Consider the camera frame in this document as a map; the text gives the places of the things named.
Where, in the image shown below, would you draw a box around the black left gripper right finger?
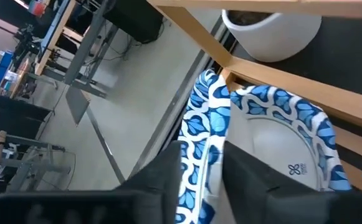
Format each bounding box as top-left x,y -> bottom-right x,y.
220,141 -> 323,224

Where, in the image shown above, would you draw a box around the blue storage bins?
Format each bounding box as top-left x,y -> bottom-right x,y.
0,51 -> 15,94

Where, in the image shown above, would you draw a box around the wooden slatted shelf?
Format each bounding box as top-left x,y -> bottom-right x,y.
146,0 -> 362,192

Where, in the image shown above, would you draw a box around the grey desk frame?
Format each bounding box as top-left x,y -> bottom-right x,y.
42,0 -> 119,125

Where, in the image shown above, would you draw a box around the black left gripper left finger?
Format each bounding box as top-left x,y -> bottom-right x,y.
115,140 -> 182,224

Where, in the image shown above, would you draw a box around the black computer case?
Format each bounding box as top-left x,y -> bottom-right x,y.
102,0 -> 164,44

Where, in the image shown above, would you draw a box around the wooden desk top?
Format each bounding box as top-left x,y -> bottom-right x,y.
34,0 -> 77,75

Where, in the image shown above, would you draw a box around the black table mat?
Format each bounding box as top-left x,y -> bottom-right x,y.
230,15 -> 362,100

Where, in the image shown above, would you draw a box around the blue patterned paper bowl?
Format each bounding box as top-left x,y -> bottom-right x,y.
174,68 -> 353,224

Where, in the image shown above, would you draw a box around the grey metal rack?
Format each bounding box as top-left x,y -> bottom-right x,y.
0,130 -> 72,192

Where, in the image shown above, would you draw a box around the white bowl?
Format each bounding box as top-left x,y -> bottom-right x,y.
221,9 -> 322,63

